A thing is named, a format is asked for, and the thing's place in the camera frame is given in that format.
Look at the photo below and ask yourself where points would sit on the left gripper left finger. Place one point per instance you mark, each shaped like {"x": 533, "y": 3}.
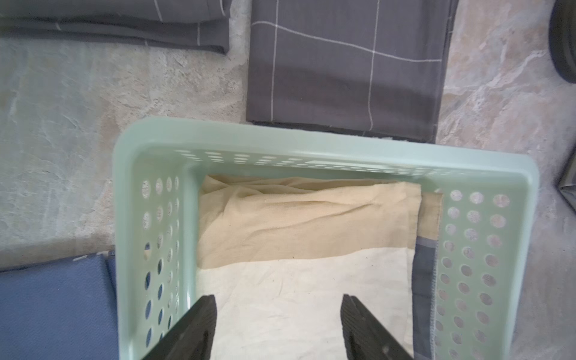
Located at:
{"x": 192, "y": 336}

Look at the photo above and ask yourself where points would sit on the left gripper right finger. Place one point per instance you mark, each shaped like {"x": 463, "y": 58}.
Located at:
{"x": 364, "y": 336}

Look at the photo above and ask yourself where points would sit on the beige cream grey pillowcase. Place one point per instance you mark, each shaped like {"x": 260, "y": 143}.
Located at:
{"x": 279, "y": 255}

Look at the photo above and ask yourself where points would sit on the blue pillowcase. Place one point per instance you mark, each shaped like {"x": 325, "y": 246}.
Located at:
{"x": 65, "y": 309}

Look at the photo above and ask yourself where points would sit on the mint green plastic basket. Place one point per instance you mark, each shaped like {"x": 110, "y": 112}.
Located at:
{"x": 159, "y": 165}

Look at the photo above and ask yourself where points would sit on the dark grey checked pillowcase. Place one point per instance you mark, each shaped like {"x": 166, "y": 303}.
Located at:
{"x": 365, "y": 68}
{"x": 187, "y": 25}

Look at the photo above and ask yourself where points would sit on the stand with patterned tube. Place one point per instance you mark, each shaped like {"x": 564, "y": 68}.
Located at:
{"x": 561, "y": 39}

